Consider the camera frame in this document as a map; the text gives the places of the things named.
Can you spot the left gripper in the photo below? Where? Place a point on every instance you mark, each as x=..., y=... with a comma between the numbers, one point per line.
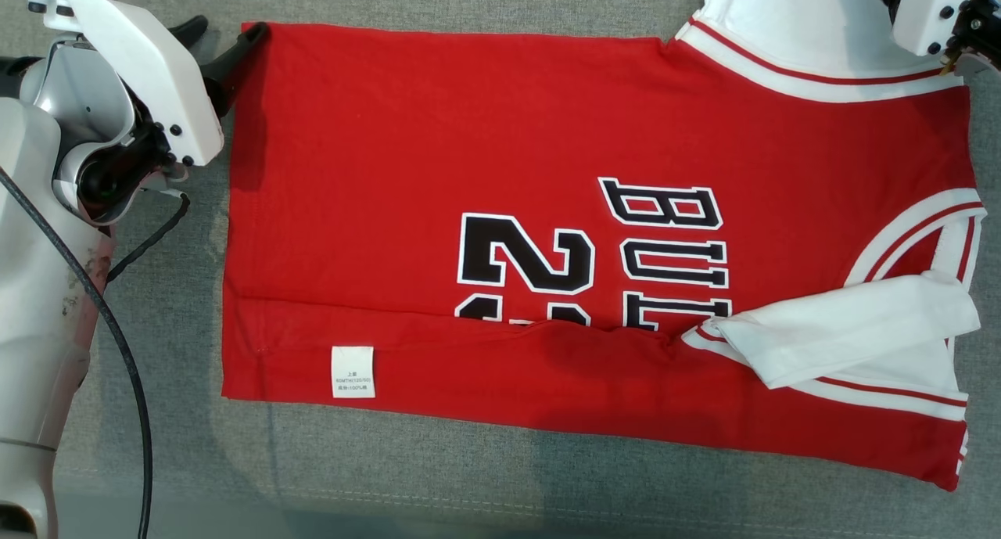
x=148, y=70

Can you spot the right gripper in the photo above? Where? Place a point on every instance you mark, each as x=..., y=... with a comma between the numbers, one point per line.
x=931, y=11

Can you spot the red jersey white sleeves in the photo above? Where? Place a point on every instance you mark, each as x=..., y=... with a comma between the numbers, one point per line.
x=469, y=132

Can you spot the grey fabric sofa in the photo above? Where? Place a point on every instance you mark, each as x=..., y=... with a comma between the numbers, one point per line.
x=469, y=484

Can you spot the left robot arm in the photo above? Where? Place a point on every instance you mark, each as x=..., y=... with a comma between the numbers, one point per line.
x=39, y=289

